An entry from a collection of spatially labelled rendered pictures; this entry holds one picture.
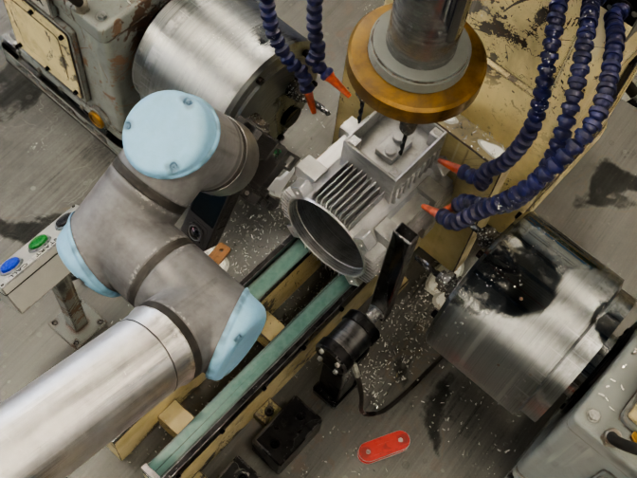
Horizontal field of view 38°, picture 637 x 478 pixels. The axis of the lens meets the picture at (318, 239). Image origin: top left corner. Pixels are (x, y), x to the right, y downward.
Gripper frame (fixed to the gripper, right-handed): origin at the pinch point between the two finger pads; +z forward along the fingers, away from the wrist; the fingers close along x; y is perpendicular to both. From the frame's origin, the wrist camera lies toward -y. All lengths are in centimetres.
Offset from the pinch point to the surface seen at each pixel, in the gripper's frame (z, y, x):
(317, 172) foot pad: 13.4, 6.0, 0.6
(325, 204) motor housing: 9.7, 3.3, -4.6
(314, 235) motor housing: 22.9, -2.7, -2.6
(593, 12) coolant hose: -10.0, 41.6, -21.5
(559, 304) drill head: 7.1, 12.7, -39.2
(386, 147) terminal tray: 11.8, 15.2, -6.0
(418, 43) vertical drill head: -12.7, 26.7, -7.8
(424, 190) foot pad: 17.9, 13.7, -13.1
